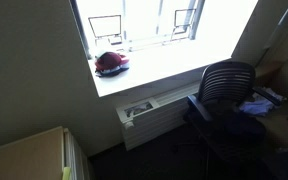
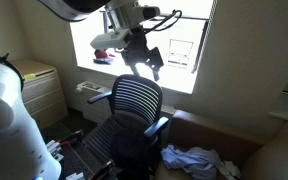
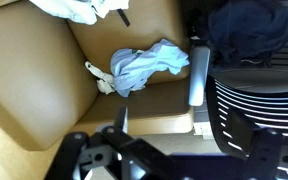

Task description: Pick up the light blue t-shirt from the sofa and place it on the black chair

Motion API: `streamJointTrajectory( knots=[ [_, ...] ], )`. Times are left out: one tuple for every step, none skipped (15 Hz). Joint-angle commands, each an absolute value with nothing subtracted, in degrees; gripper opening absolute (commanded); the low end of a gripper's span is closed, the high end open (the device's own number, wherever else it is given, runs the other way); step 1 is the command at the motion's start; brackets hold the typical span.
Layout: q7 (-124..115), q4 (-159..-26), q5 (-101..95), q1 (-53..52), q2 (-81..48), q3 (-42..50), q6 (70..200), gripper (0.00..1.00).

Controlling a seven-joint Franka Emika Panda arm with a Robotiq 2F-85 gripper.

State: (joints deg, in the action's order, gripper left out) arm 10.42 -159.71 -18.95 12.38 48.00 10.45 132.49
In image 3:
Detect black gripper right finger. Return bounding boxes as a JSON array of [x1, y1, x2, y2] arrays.
[[240, 128, 288, 180]]

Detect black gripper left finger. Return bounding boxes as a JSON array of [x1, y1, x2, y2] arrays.
[[45, 126, 198, 180]]

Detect light blue t-shirt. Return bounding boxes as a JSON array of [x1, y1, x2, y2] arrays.
[[110, 39, 190, 97]]

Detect black office chair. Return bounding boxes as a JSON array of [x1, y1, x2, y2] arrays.
[[189, 0, 288, 157]]

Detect tan leather sofa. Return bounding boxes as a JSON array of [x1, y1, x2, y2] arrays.
[[0, 0, 193, 180]]

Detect white garment on sofa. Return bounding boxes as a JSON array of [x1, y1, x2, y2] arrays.
[[29, 0, 130, 25]]

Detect white crumpled cloth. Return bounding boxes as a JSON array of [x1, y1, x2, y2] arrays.
[[85, 61, 115, 95]]

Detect dark navy garment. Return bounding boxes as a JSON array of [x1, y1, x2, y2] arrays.
[[208, 0, 288, 61]]

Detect black strap on sofa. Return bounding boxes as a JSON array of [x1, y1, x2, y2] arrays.
[[116, 8, 131, 28]]

